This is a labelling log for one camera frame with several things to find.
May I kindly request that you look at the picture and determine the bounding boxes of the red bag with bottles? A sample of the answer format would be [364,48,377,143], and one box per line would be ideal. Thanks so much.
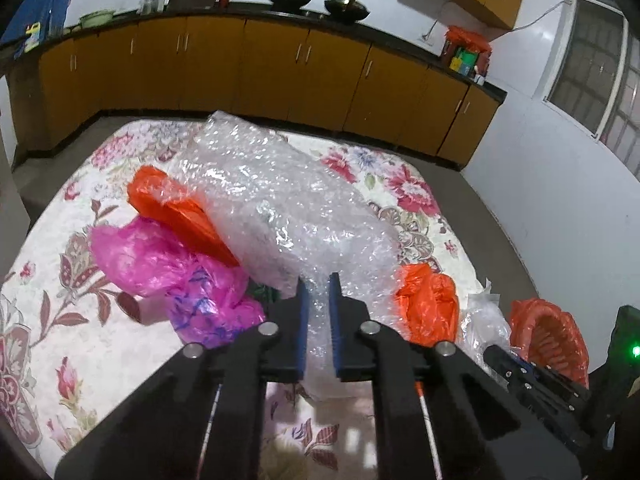
[440,26,492,78]

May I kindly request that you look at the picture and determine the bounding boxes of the floral tablecloth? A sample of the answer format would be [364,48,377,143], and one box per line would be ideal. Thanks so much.
[1,120,482,479]

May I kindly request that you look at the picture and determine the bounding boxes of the orange plastic bag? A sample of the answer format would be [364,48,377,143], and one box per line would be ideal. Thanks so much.
[127,165,240,266]
[395,263,460,347]

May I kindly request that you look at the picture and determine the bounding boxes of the barred window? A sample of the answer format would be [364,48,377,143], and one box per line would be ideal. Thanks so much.
[544,0,639,177]

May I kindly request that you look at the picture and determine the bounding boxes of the green basin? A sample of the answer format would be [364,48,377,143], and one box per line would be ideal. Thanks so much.
[79,9,115,29]

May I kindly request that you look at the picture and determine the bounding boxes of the black lidded wok right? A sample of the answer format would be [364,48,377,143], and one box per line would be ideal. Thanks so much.
[324,0,370,23]

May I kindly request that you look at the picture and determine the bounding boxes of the brown lower kitchen cabinets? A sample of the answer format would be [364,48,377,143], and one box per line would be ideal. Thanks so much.
[6,11,506,169]

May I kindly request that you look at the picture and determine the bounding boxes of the black countertop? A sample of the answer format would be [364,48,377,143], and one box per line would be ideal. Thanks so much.
[1,1,508,105]

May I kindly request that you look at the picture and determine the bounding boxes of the large clear bubble wrap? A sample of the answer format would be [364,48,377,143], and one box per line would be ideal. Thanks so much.
[169,110,402,401]

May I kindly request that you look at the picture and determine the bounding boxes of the yellow detergent bottle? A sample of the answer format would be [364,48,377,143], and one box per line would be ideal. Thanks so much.
[23,22,41,53]

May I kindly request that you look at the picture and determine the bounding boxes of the magenta plastic bag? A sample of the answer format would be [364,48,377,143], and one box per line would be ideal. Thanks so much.
[89,217,266,348]

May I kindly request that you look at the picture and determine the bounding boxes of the white plastic bag piece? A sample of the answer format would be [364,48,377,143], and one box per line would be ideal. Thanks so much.
[456,280,511,366]

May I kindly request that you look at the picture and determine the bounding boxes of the blue hanging cloth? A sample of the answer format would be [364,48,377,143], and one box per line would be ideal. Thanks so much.
[1,0,70,44]

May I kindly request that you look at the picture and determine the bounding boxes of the red lined trash basket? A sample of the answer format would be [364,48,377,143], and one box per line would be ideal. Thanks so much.
[509,298,589,388]

